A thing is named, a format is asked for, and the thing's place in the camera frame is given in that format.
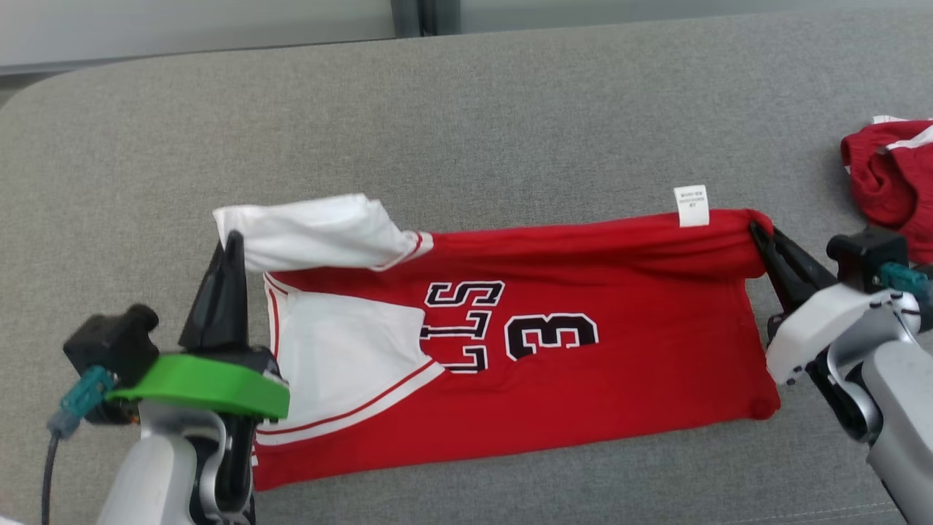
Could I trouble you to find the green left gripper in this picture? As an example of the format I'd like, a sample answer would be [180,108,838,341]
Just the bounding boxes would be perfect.
[108,230,291,421]

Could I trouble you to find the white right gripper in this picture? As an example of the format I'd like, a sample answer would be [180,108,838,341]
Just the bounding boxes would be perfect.
[749,222,921,386]

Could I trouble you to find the red white elastic waist shorts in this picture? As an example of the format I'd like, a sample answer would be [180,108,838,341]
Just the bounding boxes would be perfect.
[839,114,933,265]

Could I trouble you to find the red white basketball jersey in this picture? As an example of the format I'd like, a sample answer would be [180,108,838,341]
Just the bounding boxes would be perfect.
[212,184,781,492]

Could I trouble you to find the black cable teal plug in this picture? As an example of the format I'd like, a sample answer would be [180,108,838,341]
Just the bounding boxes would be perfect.
[39,365,116,525]
[878,262,933,301]

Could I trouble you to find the aluminium partition frame post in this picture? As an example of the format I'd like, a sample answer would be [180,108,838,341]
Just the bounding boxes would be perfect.
[391,0,462,37]

